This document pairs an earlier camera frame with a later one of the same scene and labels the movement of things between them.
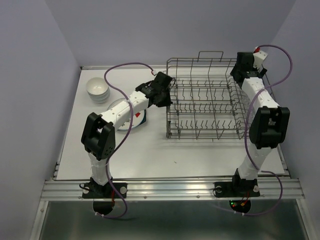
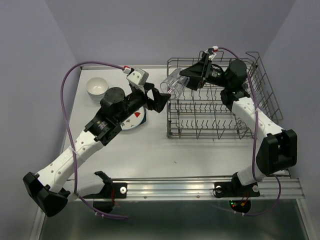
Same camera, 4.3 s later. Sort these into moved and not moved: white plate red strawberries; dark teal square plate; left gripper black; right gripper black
Moved: left gripper black; right gripper black
Not moved: white plate red strawberries; dark teal square plate
